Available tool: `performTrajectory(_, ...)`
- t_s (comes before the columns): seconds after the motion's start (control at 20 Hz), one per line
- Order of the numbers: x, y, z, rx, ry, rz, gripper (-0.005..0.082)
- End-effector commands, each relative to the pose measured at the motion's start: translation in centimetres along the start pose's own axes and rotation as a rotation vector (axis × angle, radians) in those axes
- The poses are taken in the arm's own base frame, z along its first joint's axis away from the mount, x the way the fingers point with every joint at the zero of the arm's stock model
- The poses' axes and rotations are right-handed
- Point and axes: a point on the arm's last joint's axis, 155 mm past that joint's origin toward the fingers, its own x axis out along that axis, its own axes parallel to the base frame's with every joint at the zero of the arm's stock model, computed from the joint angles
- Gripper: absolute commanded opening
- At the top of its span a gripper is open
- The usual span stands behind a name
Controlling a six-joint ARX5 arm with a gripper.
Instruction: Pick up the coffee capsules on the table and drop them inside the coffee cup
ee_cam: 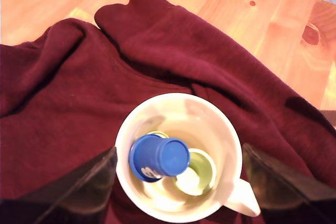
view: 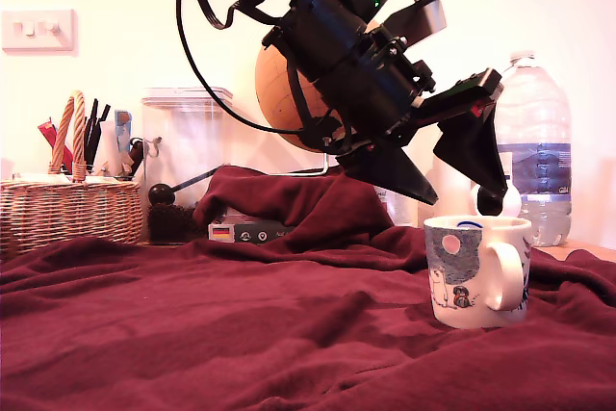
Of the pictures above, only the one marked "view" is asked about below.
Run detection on wicker basket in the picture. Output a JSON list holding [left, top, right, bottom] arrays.
[[0, 90, 144, 253]]

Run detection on cork globe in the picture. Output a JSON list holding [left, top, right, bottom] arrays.
[[254, 42, 347, 152]]

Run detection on metal tin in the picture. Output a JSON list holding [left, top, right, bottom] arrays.
[[372, 184, 410, 227]]

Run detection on clear plastic storage container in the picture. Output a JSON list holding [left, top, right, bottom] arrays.
[[140, 86, 233, 244]]

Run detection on dark box with flag print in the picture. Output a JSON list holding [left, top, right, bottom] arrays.
[[207, 208, 297, 244]]

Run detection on black kitchen utensil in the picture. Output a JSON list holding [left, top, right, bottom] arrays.
[[93, 103, 111, 167], [83, 98, 100, 169]]

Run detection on small white round camera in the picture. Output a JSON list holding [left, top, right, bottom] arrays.
[[469, 182, 522, 218]]

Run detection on white papers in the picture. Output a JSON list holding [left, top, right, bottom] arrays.
[[12, 172, 121, 185]]

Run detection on blue and white card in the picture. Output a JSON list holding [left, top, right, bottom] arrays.
[[114, 109, 133, 155]]

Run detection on dark red fleece cloth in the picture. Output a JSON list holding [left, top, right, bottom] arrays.
[[0, 158, 616, 411]]

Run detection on brown handled tool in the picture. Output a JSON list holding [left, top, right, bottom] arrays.
[[125, 137, 145, 179]]

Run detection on metal globe stand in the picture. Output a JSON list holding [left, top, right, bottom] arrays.
[[269, 139, 333, 176]]

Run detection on black coffee scoop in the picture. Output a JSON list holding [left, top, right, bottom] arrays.
[[147, 166, 223, 206]]

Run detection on white illustrated mug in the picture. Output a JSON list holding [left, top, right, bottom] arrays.
[[423, 215, 532, 330]]

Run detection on white wall switch plate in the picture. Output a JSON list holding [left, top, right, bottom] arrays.
[[1, 8, 77, 52]]

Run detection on red packet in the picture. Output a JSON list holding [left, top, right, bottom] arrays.
[[37, 117, 73, 174]]

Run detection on large clear water bottle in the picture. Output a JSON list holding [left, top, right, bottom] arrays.
[[495, 50, 573, 247]]

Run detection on slim white bottle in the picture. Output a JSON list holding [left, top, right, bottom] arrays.
[[417, 160, 475, 228]]

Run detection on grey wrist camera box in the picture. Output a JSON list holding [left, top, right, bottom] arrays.
[[379, 0, 448, 46]]

